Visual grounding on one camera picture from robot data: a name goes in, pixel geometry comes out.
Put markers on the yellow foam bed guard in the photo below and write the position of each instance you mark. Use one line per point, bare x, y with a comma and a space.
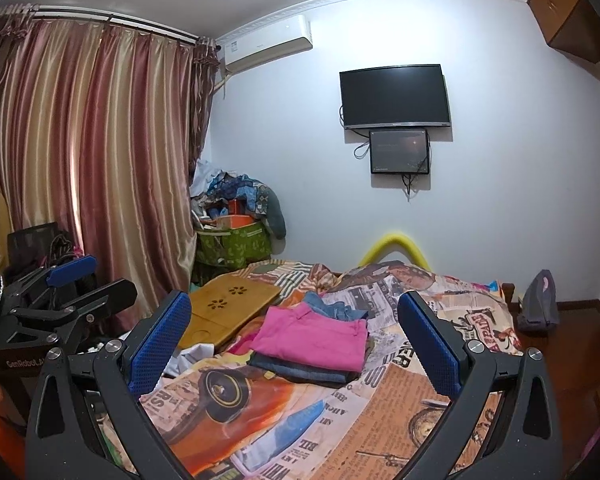
395, 240

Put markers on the curtain rod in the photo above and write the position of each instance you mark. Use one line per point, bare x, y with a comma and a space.
105, 22

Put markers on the wooden bed frame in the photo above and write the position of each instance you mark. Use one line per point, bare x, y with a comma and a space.
507, 292

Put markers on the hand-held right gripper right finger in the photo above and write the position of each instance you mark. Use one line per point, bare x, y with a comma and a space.
427, 340

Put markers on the small black wall screen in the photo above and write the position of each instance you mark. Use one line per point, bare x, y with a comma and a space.
399, 151

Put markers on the orange box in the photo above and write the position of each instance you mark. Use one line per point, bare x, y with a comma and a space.
240, 210

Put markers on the pink pants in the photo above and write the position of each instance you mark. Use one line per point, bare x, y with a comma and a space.
310, 337

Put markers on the printed blanket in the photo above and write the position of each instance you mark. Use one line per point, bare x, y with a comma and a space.
380, 400

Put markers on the wooden lap desk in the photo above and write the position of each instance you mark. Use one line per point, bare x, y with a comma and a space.
230, 305

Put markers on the dark folded jeans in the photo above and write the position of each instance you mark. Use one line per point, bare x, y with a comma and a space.
300, 371

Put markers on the pile of clothes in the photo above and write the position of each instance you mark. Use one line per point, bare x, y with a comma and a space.
240, 185

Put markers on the grey backpack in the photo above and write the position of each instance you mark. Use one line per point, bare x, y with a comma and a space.
540, 305

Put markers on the black mesh basket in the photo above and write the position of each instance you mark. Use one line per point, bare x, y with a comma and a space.
35, 245

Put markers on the green patterned storage box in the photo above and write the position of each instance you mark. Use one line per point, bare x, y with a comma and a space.
240, 247

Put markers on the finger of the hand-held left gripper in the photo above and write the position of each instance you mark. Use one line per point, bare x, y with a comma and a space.
72, 268
107, 292

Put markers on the striped pink curtain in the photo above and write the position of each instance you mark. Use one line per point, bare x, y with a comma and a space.
90, 160

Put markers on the white air conditioner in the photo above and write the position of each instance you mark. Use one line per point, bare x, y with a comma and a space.
267, 42

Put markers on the black wall television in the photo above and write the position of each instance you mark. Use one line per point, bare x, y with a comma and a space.
395, 95

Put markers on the wooden overhead cabinet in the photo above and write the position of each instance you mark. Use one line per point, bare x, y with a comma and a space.
560, 5

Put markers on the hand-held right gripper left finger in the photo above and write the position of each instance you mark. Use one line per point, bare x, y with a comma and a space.
160, 340

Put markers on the white cloth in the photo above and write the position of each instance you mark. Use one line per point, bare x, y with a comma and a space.
192, 357

